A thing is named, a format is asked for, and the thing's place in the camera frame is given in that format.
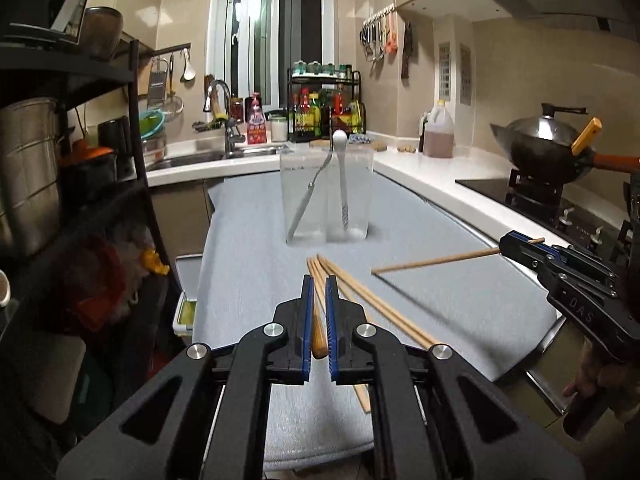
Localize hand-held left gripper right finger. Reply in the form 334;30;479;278
325;274;585;480

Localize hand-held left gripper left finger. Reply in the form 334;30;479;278
56;274;315;480

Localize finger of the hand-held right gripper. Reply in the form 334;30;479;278
549;243;622;287
498;231;568;287

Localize wooden chopstick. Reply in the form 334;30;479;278
317;254;437;350
371;237;546;276
306;258;329;360
322;259;430;352
311;257;372;414

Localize clear plastic utensil container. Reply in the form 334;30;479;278
279;147;376;245

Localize person's right hand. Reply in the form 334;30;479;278
562;337;640;423

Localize black gas stove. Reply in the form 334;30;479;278
455;167;640;266

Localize grey table mat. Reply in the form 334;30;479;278
192;172;559;461

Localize steel wok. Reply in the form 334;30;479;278
489;102;640;186

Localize white kitchen counter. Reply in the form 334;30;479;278
145;132;571;248

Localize steel fork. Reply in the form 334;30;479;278
286;150;335;241

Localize white plastic bin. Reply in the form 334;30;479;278
171;254;203;337

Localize cooking oil jug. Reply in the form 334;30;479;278
417;100;456;158

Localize yellow plastic bag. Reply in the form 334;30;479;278
140;247;171;276

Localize flat wooden board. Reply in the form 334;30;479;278
309;139;388;152

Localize steel sink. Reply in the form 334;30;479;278
147;145;291;171

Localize pink dish soap bottle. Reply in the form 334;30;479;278
246;92;267;146

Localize red plastic bag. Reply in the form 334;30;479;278
60;235;151;331

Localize row of sauce bottles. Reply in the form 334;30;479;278
290;85;366;141

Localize black spice rack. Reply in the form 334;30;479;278
287;67;367;143

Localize steel faucet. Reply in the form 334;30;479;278
202;79;246;153

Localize hanging kitchen tools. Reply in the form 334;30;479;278
359;7;400;62

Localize green colander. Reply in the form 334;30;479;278
139;110;167;141

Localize row of spice jars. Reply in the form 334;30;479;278
292;60;353;77

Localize black pot with orange lid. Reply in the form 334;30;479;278
57;145;118;196

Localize black cylindrical container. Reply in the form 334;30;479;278
97;116;133;166

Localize steel grater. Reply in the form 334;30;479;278
148;57;169;106

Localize window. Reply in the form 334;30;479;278
207;0;336;106

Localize wooden hanging cutting board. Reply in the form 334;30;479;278
137;57;153;98

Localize steel stock pot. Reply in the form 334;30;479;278
0;97;63;256

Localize black shelf rack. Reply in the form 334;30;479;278
0;35;193;411

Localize brown ceramic pot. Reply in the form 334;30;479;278
80;6;124;61

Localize yellow spatula handle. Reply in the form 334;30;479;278
571;117;603;156

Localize white spoon with spiral handle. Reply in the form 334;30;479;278
331;130;353;234

